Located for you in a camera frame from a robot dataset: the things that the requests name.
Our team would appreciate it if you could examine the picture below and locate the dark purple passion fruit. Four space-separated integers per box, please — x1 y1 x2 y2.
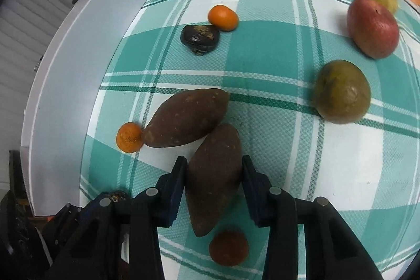
180 24 220 56

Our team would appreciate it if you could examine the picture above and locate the dark furniture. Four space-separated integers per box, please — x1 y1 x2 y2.
0 150 50 280

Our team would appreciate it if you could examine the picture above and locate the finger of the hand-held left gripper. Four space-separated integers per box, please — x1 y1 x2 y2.
41 201 99 267

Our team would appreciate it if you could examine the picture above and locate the brown sweet potato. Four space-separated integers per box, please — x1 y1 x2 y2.
185 123 243 238
142 88 231 148

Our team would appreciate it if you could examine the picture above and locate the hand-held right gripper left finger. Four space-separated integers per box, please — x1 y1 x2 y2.
46 156 188 280

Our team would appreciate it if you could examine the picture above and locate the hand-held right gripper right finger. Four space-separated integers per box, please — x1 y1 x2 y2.
242 155 384 280

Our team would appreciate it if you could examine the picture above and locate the white storage box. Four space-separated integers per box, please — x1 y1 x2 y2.
20 0 158 216

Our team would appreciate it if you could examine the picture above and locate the red apple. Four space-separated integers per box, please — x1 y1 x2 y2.
347 0 400 60

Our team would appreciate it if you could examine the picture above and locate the green mango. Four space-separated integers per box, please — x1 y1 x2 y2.
313 60 372 125

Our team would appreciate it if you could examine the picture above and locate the green white checked tablecloth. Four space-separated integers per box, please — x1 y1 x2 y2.
79 0 420 280

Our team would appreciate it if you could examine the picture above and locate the dark orange tangerine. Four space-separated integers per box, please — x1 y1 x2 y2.
209 229 249 267

